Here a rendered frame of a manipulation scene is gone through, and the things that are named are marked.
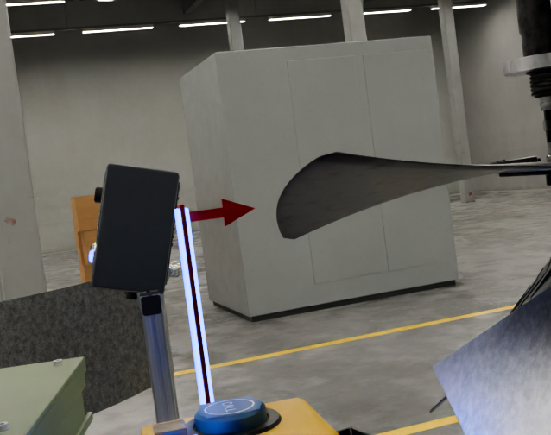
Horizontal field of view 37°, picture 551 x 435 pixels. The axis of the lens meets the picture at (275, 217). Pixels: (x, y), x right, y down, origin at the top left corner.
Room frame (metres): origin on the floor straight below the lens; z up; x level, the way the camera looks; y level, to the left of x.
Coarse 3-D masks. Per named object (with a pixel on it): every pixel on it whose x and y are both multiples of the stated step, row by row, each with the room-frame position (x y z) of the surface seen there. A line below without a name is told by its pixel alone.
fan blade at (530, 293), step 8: (544, 272) 0.87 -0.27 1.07; (536, 280) 0.90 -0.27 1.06; (544, 280) 0.85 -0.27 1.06; (528, 288) 0.92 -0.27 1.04; (536, 288) 0.86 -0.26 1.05; (544, 288) 0.84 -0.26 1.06; (528, 296) 0.89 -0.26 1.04; (520, 304) 0.90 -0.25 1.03; (440, 400) 0.89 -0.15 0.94; (432, 408) 0.90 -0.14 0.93
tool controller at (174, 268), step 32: (96, 192) 1.45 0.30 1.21; (128, 192) 1.26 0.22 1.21; (160, 192) 1.27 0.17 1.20; (128, 224) 1.26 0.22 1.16; (160, 224) 1.27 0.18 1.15; (96, 256) 1.25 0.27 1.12; (128, 256) 1.25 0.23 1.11; (160, 256) 1.26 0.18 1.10; (128, 288) 1.25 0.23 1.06; (160, 288) 1.26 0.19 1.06
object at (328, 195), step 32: (320, 160) 0.64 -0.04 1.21; (352, 160) 0.64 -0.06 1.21; (384, 160) 0.65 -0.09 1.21; (512, 160) 0.73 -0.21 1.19; (288, 192) 0.72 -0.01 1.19; (320, 192) 0.73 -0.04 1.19; (352, 192) 0.75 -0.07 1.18; (384, 192) 0.78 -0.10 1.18; (288, 224) 0.81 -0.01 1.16; (320, 224) 0.84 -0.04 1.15
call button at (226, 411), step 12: (204, 408) 0.46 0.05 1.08; (216, 408) 0.46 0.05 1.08; (228, 408) 0.45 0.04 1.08; (240, 408) 0.45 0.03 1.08; (252, 408) 0.45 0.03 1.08; (264, 408) 0.45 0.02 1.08; (204, 420) 0.44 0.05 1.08; (216, 420) 0.44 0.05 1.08; (228, 420) 0.44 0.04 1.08; (240, 420) 0.44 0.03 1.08; (252, 420) 0.44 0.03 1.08; (264, 420) 0.45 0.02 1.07; (204, 432) 0.44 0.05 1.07; (216, 432) 0.44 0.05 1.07; (228, 432) 0.44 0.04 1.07
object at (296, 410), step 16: (288, 400) 0.49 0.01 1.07; (304, 400) 0.49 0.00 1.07; (272, 416) 0.46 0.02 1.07; (288, 416) 0.46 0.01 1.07; (304, 416) 0.45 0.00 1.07; (320, 416) 0.46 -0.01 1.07; (144, 432) 0.47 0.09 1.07; (192, 432) 0.44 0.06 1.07; (240, 432) 0.43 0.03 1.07; (256, 432) 0.43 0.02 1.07; (272, 432) 0.43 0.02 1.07; (288, 432) 0.43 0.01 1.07; (304, 432) 0.43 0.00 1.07; (320, 432) 0.42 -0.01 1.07; (336, 432) 0.42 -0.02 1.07
